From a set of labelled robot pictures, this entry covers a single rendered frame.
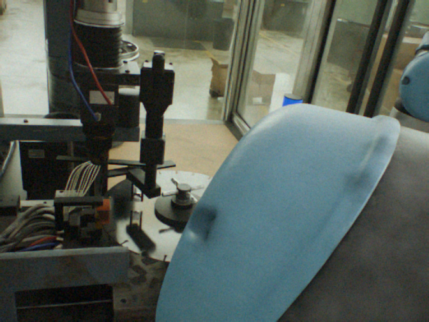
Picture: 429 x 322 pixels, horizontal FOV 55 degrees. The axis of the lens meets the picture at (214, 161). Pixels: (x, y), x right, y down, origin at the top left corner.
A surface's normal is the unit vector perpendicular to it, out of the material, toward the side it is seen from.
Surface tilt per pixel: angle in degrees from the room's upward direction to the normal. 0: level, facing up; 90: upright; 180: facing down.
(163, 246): 0
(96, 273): 90
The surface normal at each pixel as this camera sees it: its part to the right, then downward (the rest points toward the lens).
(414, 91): -0.46, 0.25
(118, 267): 0.25, 0.46
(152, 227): 0.13, -0.89
